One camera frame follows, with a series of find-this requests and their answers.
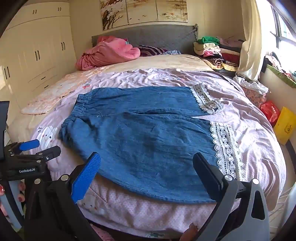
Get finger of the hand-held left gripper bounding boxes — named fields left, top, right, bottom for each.
left=4, top=139, right=40, bottom=158
left=14, top=146, right=62, bottom=164

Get white wardrobe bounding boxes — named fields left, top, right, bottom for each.
left=0, top=0, right=77, bottom=113

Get purple striped cloth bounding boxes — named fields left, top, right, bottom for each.
left=136, top=45, right=167, bottom=57

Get pink flowered cloth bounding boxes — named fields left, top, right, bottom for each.
left=242, top=87, right=267, bottom=108

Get green windowsill cushion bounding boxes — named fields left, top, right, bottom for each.
left=266, top=64, right=296, bottom=89

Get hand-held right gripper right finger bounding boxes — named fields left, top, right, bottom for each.
left=193, top=152, right=270, bottom=241

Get clothes heap on windowsill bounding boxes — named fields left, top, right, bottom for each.
left=264, top=52, right=296, bottom=80

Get grey padded headboard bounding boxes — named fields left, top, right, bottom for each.
left=91, top=24, right=198, bottom=56

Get pink floral quilted pad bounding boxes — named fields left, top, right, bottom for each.
left=20, top=67, right=111, bottom=115

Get stack of folded clothes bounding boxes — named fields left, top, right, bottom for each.
left=193, top=36, right=245, bottom=71

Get pink pillow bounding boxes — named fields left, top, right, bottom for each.
left=75, top=35, right=141, bottom=71

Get window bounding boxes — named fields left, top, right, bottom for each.
left=269, top=4, right=296, bottom=48

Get pink cartoon printed blanket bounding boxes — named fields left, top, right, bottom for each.
left=14, top=67, right=287, bottom=239

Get blue denim lace-trimmed pants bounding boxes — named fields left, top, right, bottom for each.
left=58, top=86, right=246, bottom=204

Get white crumpled cloth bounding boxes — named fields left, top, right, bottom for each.
left=233, top=76, right=269, bottom=94

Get yellow shopping bag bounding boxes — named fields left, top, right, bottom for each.
left=273, top=107, right=296, bottom=145

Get red plastic bag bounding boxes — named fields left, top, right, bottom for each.
left=260, top=100, right=281, bottom=127

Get pink cloud-print bedspread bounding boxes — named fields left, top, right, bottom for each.
left=9, top=54, right=288, bottom=240

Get person's right hand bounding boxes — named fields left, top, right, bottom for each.
left=181, top=222, right=199, bottom=241

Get person's left hand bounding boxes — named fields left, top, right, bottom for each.
left=0, top=181, right=26, bottom=230

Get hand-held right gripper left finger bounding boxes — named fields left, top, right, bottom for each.
left=24, top=152, right=102, bottom=241

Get tree wall painting panel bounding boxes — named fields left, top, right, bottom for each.
left=126, top=0, right=159, bottom=25
left=156, top=0, right=188, bottom=23
left=100, top=0, right=128, bottom=31

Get cream curtain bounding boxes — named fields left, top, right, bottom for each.
left=233, top=0, right=269, bottom=81

